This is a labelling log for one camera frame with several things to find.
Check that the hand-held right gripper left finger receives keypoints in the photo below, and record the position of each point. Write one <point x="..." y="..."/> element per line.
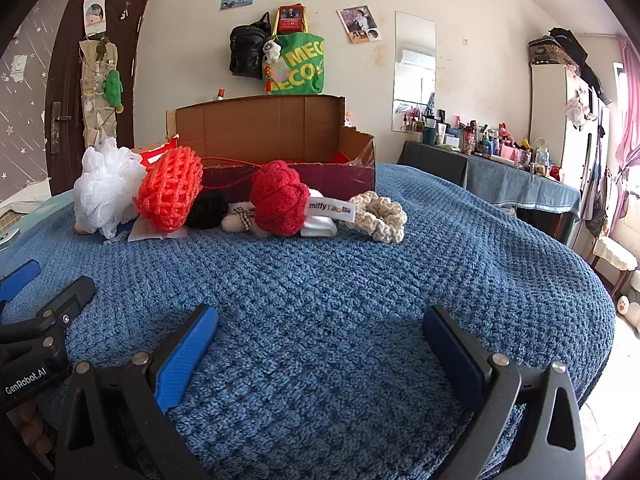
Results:
<point x="185" y="355"/>

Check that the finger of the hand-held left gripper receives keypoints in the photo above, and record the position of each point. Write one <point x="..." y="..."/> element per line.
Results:
<point x="20" y="277"/>
<point x="75" y="295"/>

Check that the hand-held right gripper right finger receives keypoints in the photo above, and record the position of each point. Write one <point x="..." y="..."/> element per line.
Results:
<point x="450" y="355"/>

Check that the white plastic packet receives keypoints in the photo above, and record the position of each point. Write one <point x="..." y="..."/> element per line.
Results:
<point x="150" y="232"/>

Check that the white mesh bath pouf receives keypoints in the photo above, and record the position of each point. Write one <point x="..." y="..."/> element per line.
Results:
<point x="105" y="185"/>

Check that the orange mesh bath ball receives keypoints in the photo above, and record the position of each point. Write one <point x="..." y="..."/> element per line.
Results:
<point x="170" y="187"/>

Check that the black yarn pompom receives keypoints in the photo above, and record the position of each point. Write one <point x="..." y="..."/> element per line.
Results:
<point x="207" y="210"/>

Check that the cream crochet scrunchie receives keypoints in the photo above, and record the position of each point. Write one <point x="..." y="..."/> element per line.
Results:
<point x="380" y="215"/>

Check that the red crochet ball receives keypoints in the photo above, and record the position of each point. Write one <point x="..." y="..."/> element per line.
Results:
<point x="277" y="197"/>

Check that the cardboard box red inside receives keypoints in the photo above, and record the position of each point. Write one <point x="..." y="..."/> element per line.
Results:
<point x="260" y="125"/>

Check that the person's left hand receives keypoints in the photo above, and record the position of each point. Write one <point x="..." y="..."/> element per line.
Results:
<point x="30" y="430"/>

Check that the teal pillow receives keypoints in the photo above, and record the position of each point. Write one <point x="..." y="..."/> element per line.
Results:
<point x="45" y="210"/>

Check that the blue knitted blanket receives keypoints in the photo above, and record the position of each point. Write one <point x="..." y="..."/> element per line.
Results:
<point x="320" y="285"/>

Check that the white plastic bag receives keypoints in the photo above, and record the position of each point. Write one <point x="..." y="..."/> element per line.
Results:
<point x="102" y="137"/>

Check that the white plush toy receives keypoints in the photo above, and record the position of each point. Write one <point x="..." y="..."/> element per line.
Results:
<point x="625" y="305"/>

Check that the table with blue cloth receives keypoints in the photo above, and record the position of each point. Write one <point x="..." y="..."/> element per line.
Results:
<point x="515" y="180"/>

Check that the stool with cream cushion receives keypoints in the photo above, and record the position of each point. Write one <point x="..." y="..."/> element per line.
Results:
<point x="610" y="247"/>

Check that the beige hanging door organizer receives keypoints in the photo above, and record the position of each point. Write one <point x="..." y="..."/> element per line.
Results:
<point x="92" y="85"/>

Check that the hanging clothes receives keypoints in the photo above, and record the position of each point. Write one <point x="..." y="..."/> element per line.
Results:
<point x="600" y="210"/>

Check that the green plush toy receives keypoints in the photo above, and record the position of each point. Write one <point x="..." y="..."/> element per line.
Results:
<point x="112" y="87"/>

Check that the row of cosmetic bottles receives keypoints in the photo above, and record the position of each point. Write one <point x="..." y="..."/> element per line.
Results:
<point x="470" y="140"/>

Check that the dark brown door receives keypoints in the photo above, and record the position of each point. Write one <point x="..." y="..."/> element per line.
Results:
<point x="65" y="60"/>

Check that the white wardrobe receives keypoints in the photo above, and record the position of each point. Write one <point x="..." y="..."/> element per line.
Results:
<point x="550" y="110"/>

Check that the door photo card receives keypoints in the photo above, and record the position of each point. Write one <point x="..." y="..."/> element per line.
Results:
<point x="95" y="12"/>

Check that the red tassel charm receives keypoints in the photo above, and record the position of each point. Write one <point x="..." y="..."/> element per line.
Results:
<point x="270" y="80"/>

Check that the black backpack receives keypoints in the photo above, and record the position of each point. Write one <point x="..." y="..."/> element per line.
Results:
<point x="247" y="50"/>

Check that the pink curtain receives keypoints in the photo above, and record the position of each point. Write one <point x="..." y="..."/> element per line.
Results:
<point x="627" y="110"/>

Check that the green tote bag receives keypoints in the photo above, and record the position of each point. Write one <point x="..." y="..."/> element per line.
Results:
<point x="300" y="65"/>

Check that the dark patterned suitcase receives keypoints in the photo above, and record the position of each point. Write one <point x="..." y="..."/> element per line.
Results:
<point x="545" y="52"/>

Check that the black clothing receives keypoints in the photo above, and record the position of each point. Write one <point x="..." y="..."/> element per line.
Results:
<point x="575" y="47"/>

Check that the red pouch bag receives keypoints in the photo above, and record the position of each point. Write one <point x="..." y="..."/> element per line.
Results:
<point x="290" y="22"/>

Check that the wall mirror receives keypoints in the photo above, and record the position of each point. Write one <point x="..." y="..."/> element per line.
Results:
<point x="415" y="35"/>

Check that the wall photo poster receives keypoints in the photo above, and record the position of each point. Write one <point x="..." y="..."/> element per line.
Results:
<point x="360" y="22"/>

